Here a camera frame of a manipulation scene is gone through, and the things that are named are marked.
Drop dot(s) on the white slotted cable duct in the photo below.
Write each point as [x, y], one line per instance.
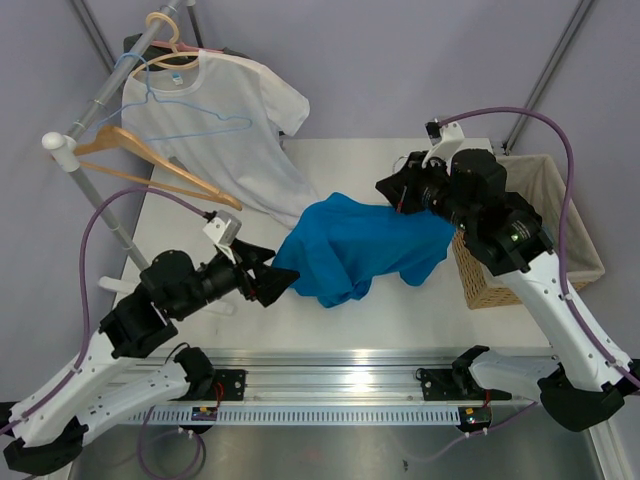
[301, 416]

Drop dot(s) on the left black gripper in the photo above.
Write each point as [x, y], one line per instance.
[270, 282]

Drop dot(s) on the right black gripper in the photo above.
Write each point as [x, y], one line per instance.
[401, 188]

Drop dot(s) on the white t shirt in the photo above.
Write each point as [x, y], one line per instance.
[249, 165]

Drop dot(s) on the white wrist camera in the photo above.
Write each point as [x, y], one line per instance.
[222, 228]
[447, 138]

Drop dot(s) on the metal clothes rack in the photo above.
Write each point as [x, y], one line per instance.
[63, 147]

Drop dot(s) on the pink hanger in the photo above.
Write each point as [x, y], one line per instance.
[178, 46]

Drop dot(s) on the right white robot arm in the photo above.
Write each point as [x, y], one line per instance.
[588, 377]

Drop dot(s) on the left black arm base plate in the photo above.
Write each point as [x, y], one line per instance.
[226, 385]

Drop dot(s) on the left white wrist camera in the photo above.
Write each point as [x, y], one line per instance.
[222, 228]

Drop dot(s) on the aluminium mounting rail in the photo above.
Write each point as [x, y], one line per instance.
[357, 377]

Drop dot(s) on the bright blue t shirt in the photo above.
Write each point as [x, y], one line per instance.
[339, 246]

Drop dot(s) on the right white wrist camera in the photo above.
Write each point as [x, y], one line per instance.
[447, 138]

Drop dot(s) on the wicker laundry basket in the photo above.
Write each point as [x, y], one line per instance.
[537, 179]

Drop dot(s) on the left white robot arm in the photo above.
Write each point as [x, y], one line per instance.
[51, 427]

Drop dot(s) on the dark grey t shirt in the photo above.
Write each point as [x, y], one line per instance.
[153, 52]

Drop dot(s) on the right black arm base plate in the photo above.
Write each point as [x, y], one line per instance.
[438, 384]

